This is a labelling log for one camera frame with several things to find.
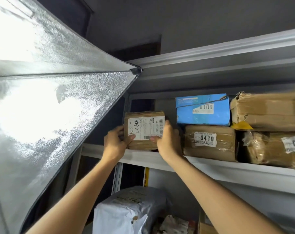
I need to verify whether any silver softbox light reflector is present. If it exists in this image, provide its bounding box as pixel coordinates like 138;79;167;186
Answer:
0;0;143;234

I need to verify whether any blue cardboard box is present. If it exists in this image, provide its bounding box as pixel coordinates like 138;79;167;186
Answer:
175;93;231;126

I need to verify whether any grey plastic mailer bag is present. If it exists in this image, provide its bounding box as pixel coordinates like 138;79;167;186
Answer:
92;186;169;234

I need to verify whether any brown box handwritten white label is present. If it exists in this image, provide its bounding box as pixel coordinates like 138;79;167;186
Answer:
124;110;166;151

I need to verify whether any person's right hand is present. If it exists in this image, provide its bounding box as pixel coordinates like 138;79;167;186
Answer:
150;120;183;163

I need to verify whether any white metal shelf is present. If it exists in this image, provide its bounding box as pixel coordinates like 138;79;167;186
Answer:
64;28;295;234

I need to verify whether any taped brown parcel 0410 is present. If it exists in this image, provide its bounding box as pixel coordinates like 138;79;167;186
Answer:
183;125;237;163

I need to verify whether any person's right forearm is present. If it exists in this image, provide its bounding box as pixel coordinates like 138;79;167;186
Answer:
166;154;288;234

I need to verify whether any person's left hand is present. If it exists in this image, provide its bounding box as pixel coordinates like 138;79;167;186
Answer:
103;125;136;163

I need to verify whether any taped brown parcel 0038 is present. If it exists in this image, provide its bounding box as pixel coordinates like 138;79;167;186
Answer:
242;130;295;170

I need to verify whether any person's left forearm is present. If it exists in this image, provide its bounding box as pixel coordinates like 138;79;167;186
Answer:
26;153;120;234

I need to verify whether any yellow sticker strip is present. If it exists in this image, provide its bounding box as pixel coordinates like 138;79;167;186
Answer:
142;167;150;188

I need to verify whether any small cardboard box white label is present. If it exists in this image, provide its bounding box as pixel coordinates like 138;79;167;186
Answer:
198;209;219;234

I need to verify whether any worn box yellow tape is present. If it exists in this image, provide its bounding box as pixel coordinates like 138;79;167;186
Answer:
230;83;295;132

